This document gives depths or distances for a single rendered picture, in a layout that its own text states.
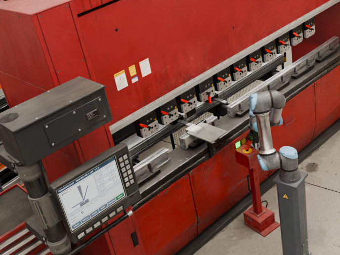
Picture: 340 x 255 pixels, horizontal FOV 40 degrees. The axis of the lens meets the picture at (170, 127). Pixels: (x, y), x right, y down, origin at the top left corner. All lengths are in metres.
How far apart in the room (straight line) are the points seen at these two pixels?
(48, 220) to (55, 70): 0.78
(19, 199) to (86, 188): 1.16
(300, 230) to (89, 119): 1.93
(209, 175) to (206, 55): 0.95
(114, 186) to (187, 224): 1.41
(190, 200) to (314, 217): 1.14
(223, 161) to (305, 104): 1.16
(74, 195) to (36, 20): 0.88
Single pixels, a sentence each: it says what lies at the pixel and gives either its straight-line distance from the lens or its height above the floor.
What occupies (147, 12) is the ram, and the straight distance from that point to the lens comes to 3.14.
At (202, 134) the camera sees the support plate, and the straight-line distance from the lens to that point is 3.57.
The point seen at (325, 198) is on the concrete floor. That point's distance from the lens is 4.45.
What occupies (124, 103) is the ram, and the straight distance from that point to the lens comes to 3.13.
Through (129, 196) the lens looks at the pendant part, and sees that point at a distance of 2.58.
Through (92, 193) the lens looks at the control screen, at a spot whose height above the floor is 1.45.
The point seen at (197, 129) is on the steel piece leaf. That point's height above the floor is 1.00.
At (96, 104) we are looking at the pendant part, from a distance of 2.31.
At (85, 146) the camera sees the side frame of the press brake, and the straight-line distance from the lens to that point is 2.78.
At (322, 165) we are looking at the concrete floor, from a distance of 4.85.
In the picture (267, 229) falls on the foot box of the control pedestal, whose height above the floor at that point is 0.01.
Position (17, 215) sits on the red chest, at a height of 0.98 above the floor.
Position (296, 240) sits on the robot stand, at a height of 0.27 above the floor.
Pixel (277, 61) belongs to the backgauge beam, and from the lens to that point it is 4.78.
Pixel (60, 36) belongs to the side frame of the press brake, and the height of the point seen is 2.14.
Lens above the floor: 2.83
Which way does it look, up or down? 29 degrees down
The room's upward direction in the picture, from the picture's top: 12 degrees counter-clockwise
